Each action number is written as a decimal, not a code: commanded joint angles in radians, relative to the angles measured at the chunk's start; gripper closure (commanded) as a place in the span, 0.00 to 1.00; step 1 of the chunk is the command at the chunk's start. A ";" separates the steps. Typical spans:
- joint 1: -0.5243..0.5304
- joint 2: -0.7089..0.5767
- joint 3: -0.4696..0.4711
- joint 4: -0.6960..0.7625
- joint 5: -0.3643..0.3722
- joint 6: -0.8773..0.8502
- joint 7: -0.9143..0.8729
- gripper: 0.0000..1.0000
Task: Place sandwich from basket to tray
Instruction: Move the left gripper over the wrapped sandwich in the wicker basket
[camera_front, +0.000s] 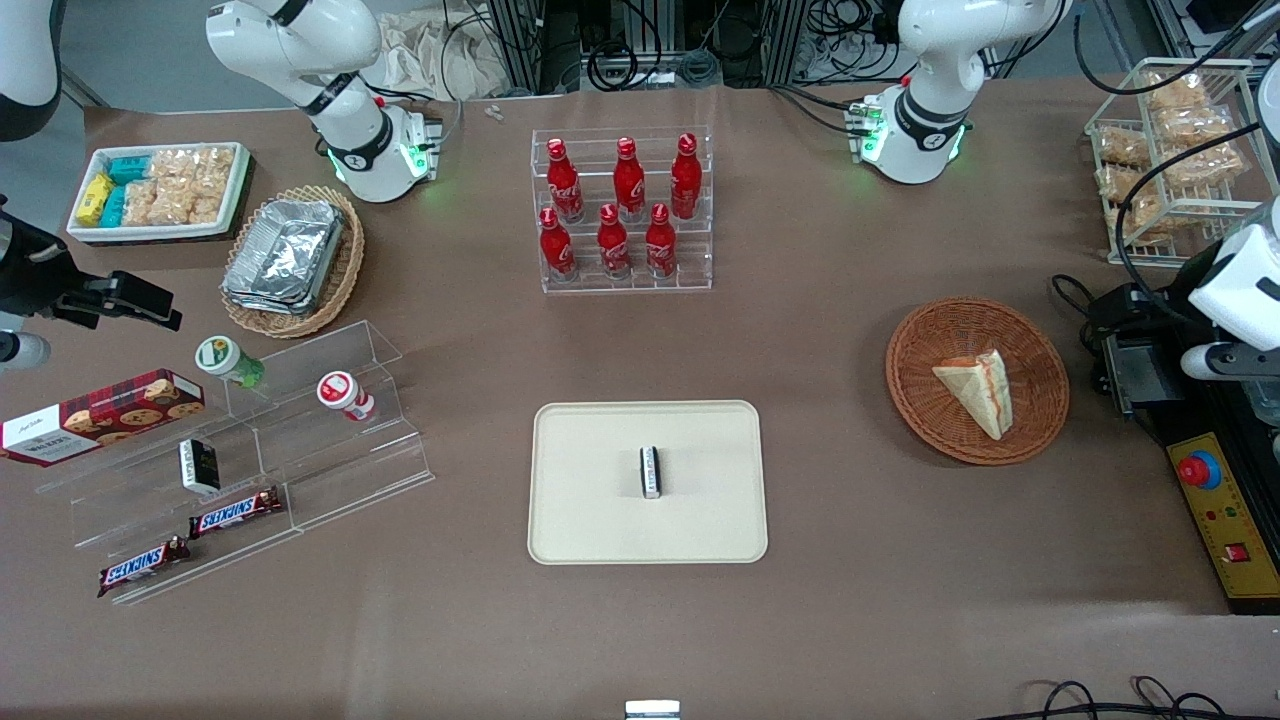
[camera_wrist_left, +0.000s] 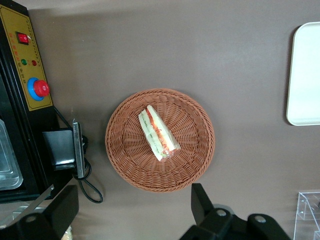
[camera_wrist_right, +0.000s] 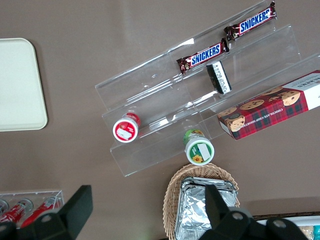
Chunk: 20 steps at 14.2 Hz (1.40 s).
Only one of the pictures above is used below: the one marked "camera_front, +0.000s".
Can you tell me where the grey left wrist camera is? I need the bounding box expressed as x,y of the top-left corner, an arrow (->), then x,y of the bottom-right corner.
1181,342 -> 1269,382

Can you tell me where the green lidded small bottle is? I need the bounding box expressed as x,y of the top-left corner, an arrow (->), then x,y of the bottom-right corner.
194,335 -> 266,390

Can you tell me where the black cable at table edge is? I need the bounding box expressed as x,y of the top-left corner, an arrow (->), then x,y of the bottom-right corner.
1000,677 -> 1241,720

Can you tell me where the red cola bottle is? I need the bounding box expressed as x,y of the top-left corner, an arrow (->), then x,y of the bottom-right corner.
547,138 -> 585,223
669,133 -> 704,221
539,207 -> 579,282
596,204 -> 633,280
644,203 -> 679,279
612,137 -> 647,223

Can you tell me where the triangular sandwich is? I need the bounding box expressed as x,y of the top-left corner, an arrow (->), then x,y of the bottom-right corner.
932,349 -> 1014,441

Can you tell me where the oval wicker basket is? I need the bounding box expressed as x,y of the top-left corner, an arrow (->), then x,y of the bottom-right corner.
220,185 -> 365,339

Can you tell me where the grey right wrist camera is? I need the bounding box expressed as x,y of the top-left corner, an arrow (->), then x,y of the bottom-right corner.
0,333 -> 51,372

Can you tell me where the red lidded small bottle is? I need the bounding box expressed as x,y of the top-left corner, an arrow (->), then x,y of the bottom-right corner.
316,371 -> 376,422

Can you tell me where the stack of foil trays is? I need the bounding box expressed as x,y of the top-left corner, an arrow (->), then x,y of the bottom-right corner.
222,198 -> 346,316

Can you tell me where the clear acrylic stepped shelf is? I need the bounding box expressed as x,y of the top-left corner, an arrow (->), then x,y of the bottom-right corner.
35,320 -> 436,607

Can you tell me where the round brown wicker basket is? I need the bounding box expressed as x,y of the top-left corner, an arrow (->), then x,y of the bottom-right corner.
885,298 -> 1070,466

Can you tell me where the coiled black cable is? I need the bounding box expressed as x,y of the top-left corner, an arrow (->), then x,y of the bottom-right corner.
585,40 -> 641,93

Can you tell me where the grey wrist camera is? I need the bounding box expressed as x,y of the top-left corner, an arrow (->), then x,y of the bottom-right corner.
0,333 -> 51,372
1181,342 -> 1269,382

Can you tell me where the white rectangular snack tray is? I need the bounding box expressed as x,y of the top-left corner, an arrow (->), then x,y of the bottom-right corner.
66,142 -> 252,245

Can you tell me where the brown Snickers bar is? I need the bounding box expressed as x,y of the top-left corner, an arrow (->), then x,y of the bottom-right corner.
188,486 -> 284,540
97,537 -> 191,598

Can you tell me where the black cable beside machine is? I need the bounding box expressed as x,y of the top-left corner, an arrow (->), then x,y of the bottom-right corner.
1049,273 -> 1113,393

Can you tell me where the aluminium frame rack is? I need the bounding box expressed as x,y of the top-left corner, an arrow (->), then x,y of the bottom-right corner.
487,0 -> 813,93

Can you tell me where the red cookie box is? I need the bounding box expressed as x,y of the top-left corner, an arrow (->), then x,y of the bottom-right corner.
0,368 -> 206,468

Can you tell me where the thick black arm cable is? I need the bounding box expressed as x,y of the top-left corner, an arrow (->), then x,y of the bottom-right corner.
1073,0 -> 1280,313

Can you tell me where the black machine with steel tray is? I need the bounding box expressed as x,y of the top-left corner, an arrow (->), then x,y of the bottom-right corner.
1085,283 -> 1201,419

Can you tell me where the yellow emergency stop control box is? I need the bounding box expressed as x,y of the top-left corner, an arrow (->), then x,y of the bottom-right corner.
1165,432 -> 1280,614

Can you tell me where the yellow snack pack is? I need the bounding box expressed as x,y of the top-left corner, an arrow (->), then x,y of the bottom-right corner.
77,174 -> 114,225

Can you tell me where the white wire rack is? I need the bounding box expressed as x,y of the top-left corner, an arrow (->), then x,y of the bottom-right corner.
1085,58 -> 1280,269

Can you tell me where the beige plastic tray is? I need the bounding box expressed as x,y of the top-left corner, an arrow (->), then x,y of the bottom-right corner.
527,401 -> 769,566

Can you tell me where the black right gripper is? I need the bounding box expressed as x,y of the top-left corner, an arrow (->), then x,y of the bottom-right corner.
0,208 -> 184,332

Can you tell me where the clear acrylic bottle rack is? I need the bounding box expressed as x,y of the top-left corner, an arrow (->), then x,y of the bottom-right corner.
531,127 -> 714,294

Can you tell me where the crumpled beige cloth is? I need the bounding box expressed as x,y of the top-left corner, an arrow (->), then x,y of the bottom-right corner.
372,10 -> 503,102

